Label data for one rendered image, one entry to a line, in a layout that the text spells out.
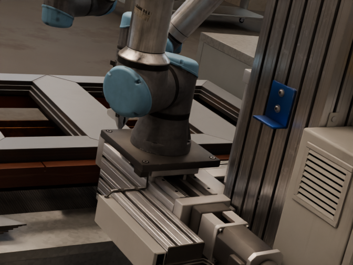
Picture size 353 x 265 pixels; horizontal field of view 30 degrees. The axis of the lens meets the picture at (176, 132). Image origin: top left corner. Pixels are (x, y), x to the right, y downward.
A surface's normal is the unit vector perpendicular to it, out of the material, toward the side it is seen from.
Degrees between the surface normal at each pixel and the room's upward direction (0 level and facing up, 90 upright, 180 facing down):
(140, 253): 90
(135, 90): 97
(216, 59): 90
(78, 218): 0
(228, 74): 90
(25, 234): 0
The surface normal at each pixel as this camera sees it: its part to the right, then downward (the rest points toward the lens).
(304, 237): -0.84, 0.03
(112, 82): -0.55, 0.31
